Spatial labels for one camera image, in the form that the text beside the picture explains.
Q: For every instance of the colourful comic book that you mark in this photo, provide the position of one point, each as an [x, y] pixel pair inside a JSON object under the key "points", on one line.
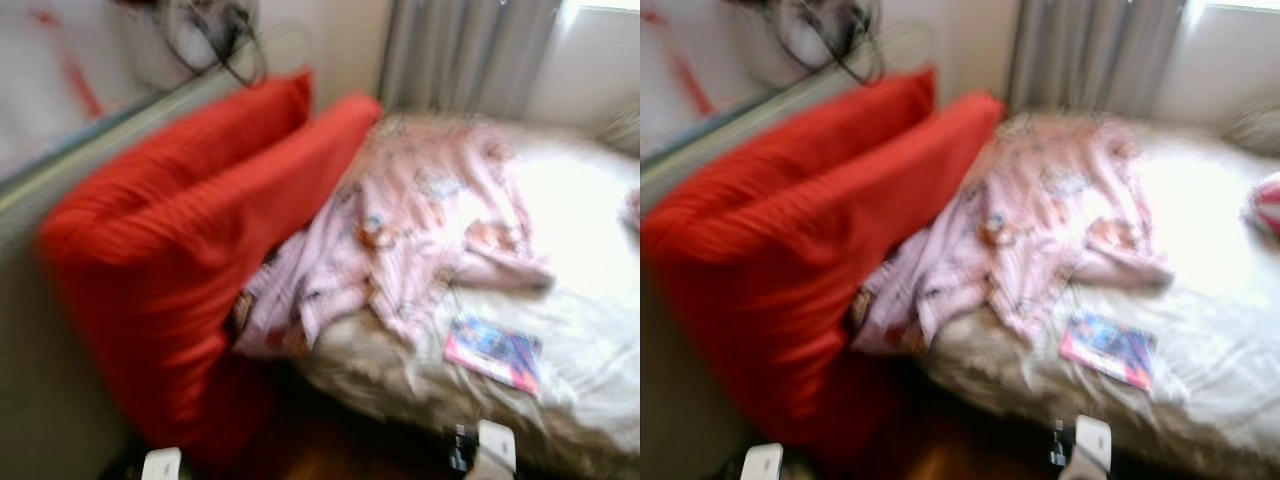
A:
{"points": [[1108, 350], [495, 352]]}

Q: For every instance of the pink cartoon print blanket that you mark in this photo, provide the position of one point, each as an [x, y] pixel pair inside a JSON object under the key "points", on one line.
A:
{"points": [[400, 220], [1020, 215]]}

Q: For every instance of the bed with beige floral sheet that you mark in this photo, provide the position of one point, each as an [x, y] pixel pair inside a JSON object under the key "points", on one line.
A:
{"points": [[580, 330], [1200, 330]]}

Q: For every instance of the red folded futon cushion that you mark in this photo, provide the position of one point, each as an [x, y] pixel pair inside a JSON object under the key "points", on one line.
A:
{"points": [[180, 250], [800, 250]]}

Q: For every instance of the grey curtain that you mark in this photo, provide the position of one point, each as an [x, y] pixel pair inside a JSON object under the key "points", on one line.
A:
{"points": [[1090, 50], [460, 50]]}

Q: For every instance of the red ribbon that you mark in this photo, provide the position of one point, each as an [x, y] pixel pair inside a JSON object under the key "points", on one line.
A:
{"points": [[690, 75], [70, 65]]}

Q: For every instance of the bright window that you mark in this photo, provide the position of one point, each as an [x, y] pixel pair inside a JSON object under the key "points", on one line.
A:
{"points": [[1240, 4], [605, 4]]}

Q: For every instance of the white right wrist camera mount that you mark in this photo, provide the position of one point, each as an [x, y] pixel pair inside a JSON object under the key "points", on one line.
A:
{"points": [[1092, 442], [497, 445]]}

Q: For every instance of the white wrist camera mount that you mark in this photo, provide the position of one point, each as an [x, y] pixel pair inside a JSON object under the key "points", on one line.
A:
{"points": [[162, 465], [1092, 442], [497, 445], [762, 463]]}

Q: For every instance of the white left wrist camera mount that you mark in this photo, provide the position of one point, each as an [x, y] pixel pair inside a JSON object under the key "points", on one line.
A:
{"points": [[762, 463], [162, 465]]}

